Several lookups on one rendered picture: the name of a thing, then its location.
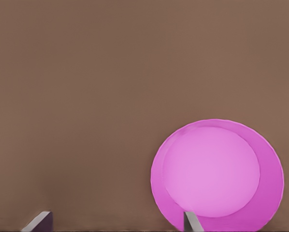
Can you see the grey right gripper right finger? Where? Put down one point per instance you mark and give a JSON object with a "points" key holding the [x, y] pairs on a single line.
{"points": [[192, 222]]}

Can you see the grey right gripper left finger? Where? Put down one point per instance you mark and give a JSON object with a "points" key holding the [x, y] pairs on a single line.
{"points": [[41, 222]]}

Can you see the pink plate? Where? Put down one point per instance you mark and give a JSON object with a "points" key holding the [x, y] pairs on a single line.
{"points": [[214, 169]]}

